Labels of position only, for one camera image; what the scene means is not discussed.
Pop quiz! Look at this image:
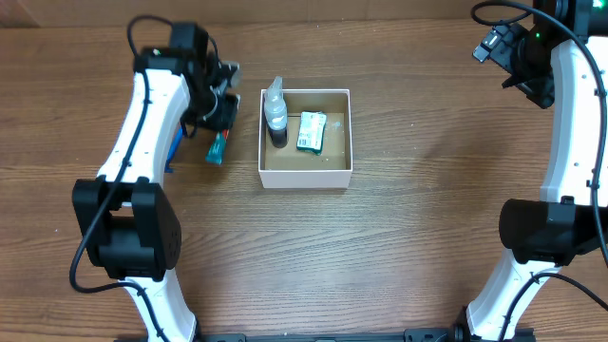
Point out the red green toothpaste tube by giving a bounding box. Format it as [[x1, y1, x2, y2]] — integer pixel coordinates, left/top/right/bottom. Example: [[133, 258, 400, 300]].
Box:
[[205, 129, 229, 165]]

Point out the clear bottle dark liquid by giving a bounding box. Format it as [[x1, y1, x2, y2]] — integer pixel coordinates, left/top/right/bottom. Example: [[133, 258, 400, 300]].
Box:
[[263, 76, 288, 148]]

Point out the green white soap bar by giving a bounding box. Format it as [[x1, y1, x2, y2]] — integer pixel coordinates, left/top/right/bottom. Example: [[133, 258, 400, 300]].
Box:
[[296, 111, 328, 155]]

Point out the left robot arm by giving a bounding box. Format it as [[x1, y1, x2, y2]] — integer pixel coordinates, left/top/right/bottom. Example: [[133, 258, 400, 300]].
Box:
[[68, 20, 240, 341]]

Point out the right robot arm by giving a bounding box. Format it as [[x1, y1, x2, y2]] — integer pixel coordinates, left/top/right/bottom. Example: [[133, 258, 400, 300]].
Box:
[[446, 0, 607, 341]]

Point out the blue razor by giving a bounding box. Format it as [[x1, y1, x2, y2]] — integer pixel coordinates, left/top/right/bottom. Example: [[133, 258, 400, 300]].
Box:
[[164, 127, 183, 173]]

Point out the white cardboard box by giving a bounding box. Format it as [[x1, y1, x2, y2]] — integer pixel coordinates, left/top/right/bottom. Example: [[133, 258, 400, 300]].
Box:
[[257, 88, 353, 189]]

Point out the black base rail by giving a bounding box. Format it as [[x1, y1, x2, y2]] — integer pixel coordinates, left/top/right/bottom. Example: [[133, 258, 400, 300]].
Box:
[[199, 327, 536, 342]]

